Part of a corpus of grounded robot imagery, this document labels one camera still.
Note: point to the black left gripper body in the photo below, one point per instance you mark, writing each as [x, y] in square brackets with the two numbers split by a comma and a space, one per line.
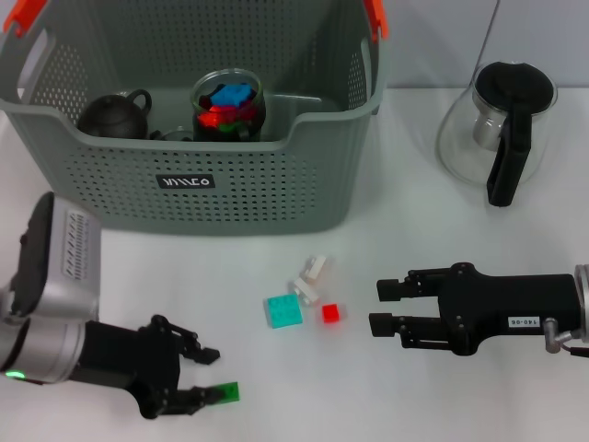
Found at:
[124, 359]

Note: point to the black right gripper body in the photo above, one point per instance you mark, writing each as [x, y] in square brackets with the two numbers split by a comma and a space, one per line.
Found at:
[501, 301]

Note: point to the bright red sloped brick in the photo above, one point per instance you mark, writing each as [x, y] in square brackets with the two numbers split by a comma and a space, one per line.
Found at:
[209, 119]

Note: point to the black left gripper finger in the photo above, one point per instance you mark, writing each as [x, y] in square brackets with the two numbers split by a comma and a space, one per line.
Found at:
[202, 355]
[193, 398]

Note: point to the teal square plate brick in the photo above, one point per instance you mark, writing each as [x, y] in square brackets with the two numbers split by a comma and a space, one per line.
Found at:
[284, 311]

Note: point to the glass pitcher black lid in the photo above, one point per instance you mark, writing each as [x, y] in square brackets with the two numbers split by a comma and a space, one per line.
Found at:
[506, 170]

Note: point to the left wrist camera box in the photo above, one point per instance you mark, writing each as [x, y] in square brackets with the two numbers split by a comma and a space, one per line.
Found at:
[60, 276]

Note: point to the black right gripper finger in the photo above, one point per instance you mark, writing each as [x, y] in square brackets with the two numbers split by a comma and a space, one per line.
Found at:
[390, 289]
[384, 324]

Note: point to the blue square plate brick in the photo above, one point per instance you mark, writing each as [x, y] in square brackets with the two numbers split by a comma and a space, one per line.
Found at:
[230, 94]

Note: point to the green rectangular brick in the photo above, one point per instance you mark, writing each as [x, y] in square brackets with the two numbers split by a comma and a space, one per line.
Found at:
[226, 129]
[228, 392]

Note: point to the small red square brick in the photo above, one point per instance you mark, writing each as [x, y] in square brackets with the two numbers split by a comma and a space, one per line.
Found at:
[330, 314]

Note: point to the glass teacup black holder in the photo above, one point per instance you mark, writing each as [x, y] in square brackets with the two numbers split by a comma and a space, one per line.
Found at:
[202, 133]
[172, 136]

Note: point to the dark brown clay teapot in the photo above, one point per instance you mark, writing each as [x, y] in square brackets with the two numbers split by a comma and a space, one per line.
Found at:
[110, 119]

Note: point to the dark red long brick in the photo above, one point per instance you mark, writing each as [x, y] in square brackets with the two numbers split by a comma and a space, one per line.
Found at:
[244, 112]

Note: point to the grey perforated storage bin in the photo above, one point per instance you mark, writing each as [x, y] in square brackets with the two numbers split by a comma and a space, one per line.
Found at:
[230, 202]

